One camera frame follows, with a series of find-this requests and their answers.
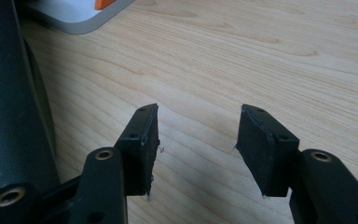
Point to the orange object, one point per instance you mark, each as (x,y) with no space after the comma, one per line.
(103,3)

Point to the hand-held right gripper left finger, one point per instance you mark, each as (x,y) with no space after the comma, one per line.
(136,155)

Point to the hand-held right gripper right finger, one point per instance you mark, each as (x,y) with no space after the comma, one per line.
(267,155)

